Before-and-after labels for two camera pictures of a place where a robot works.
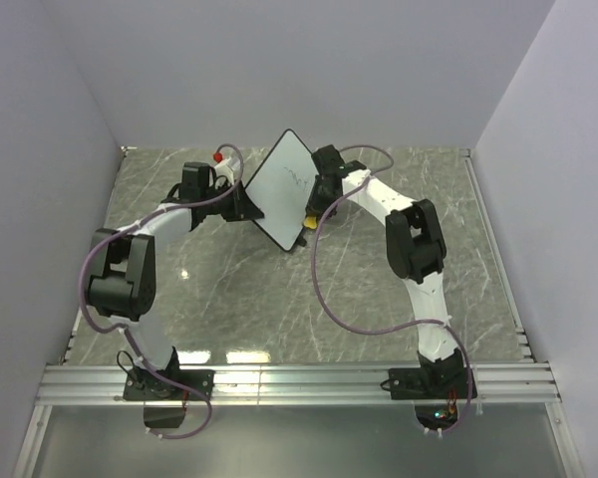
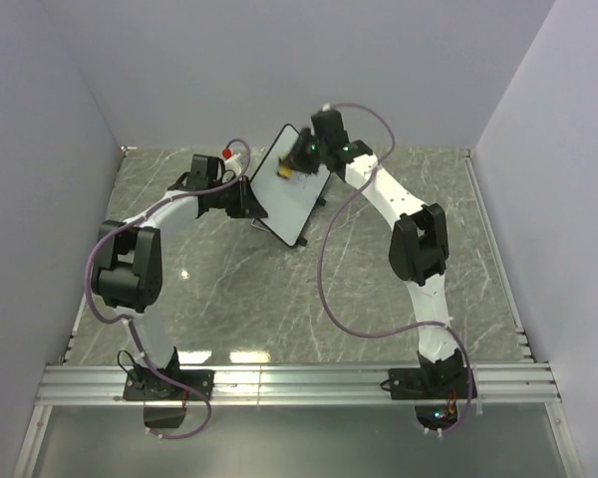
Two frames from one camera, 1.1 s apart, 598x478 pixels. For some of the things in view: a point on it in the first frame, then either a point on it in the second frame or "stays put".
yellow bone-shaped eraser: x=310 y=222 -> x=284 y=170
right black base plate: x=430 y=382 stays put
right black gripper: x=312 y=206 -> x=295 y=156
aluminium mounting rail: x=507 y=382 stays put
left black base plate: x=139 y=385 stays put
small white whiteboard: x=282 y=187 stays put
